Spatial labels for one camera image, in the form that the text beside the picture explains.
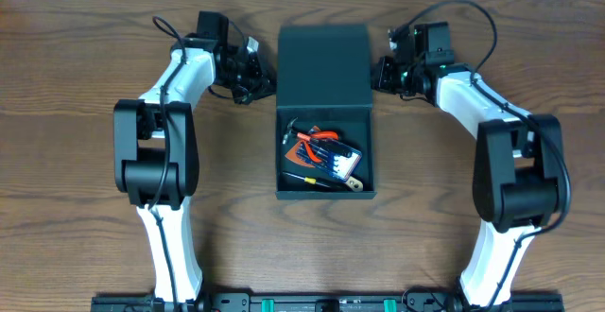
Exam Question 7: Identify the red handled pliers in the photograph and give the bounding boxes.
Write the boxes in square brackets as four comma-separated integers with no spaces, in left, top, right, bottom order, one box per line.
[296,131,338,164]

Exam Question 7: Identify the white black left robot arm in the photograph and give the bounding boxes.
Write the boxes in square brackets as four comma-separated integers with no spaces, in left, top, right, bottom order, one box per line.
[113,11,277,311]

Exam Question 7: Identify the small claw hammer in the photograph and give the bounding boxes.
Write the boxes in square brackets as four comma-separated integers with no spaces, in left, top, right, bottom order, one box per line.
[281,116,354,159]

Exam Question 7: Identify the black gift box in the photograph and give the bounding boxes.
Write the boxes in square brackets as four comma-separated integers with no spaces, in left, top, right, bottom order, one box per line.
[275,24,376,200]

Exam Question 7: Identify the black yellow screwdriver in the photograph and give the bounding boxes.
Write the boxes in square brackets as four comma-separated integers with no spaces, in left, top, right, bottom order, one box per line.
[282,171,345,190]

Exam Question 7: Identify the blue precision screwdriver set case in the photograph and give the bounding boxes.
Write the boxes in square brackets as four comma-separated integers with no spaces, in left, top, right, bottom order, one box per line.
[296,140,362,182]

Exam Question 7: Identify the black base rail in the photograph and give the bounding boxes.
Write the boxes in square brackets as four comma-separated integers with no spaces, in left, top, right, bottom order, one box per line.
[91,290,565,312]

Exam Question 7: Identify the orange scraper wooden handle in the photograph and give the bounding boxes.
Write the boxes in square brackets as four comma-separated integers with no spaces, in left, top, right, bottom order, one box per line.
[285,126,364,193]

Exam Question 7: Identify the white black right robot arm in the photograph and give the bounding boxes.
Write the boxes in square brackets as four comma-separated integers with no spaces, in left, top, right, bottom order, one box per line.
[372,22,570,311]

